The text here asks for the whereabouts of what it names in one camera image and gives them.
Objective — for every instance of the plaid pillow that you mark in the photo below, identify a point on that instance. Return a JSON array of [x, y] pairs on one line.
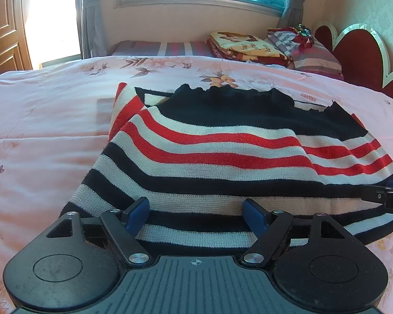
[[281, 42]]

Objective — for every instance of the folded printed blanket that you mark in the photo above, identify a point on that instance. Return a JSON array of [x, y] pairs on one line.
[[245, 49]]

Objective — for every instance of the shiny foil decoration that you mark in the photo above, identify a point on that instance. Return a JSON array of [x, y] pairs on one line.
[[303, 31]]

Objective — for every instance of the striped bed sheet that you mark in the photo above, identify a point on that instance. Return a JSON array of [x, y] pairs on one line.
[[144, 48]]

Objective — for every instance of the red striped pillow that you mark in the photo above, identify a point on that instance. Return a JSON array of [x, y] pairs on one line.
[[317, 60]]

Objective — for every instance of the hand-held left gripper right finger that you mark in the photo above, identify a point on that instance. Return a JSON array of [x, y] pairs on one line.
[[255, 217]]

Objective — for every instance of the brown wooden door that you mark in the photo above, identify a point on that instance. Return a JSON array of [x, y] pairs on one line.
[[3, 29]]

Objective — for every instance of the grey curtain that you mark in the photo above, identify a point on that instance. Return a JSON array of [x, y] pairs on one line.
[[298, 3], [91, 16]]

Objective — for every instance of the pink floral bed cover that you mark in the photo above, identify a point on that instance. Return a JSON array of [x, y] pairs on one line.
[[52, 121]]

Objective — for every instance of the red scalloped headboard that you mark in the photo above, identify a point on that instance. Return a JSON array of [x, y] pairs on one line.
[[357, 52]]

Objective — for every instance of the striped knit sweater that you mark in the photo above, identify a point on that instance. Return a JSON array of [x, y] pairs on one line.
[[216, 157]]

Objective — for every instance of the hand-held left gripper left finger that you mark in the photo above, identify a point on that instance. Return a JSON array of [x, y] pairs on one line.
[[137, 217]]

